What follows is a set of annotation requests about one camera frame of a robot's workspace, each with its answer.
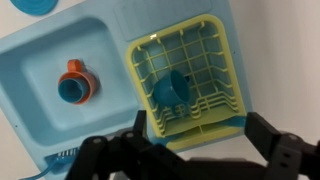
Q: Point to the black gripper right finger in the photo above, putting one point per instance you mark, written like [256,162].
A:
[283,156]

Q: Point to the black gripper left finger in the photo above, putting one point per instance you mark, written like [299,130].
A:
[100,160]

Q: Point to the orange toy cup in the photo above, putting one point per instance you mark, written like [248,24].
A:
[91,83]

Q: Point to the teal toy cup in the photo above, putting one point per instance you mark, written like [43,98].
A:
[168,93]

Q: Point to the blue toy fork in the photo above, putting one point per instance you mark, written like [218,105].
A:
[50,168]

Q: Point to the light blue toy sink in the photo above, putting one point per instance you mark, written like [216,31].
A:
[46,113]

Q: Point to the yellow-green dish rack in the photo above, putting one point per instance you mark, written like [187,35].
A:
[230,83]

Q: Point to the blue toy plate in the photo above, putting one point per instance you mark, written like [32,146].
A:
[33,6]

